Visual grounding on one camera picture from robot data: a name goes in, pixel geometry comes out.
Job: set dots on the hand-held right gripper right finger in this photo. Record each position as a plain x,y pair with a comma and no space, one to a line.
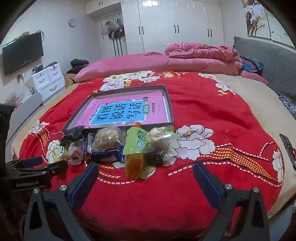
207,185

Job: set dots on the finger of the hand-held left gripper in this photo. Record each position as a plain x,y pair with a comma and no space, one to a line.
32,161
57,165

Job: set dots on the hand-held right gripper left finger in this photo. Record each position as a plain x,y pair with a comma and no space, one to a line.
84,185

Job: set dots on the clear red candy packet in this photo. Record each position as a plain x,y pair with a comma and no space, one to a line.
75,151

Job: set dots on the black green snack packet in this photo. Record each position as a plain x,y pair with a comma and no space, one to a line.
72,134

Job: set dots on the dark blue biscuit packet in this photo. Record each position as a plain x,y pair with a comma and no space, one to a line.
106,156

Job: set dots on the clear brown pastry packet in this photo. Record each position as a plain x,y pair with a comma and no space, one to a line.
105,138

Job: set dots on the orange bread packet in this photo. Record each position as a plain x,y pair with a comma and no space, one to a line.
133,166

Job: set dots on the dark brown candy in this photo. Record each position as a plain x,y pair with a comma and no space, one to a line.
157,154

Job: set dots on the green jelly packet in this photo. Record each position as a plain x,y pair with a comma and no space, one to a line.
136,141

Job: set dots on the clear yellow pastry packet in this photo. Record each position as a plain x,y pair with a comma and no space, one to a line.
160,133

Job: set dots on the grey cardboard tray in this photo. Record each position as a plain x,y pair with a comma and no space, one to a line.
170,106

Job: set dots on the red floral blanket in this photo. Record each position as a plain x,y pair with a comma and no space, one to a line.
208,115

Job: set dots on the pink book blue label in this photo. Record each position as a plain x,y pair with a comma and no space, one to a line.
104,102

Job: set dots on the white drawer cabinet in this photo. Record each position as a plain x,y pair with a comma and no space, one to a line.
48,78

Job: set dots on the tan woven basket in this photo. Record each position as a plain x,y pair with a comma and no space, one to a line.
69,81

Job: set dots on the black clothes pile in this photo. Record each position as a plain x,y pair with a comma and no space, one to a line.
78,64

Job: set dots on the black flat television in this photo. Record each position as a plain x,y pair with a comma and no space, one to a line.
22,53

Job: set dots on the grey patterned pillow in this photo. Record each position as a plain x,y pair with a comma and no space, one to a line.
289,105

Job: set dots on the purple blue patterned cloth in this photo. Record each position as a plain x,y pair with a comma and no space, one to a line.
252,64

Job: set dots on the pink quilt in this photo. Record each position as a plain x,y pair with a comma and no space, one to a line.
138,62

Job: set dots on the grey padded headboard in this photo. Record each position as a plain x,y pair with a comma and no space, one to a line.
272,60

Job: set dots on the coat rack with hats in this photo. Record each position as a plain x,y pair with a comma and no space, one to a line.
113,26

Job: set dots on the white wardrobe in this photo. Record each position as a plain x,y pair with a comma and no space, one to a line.
161,23

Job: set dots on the round wall clock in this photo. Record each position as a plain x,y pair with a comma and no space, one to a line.
72,23

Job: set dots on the floral wall painting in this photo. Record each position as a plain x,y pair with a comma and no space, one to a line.
256,18

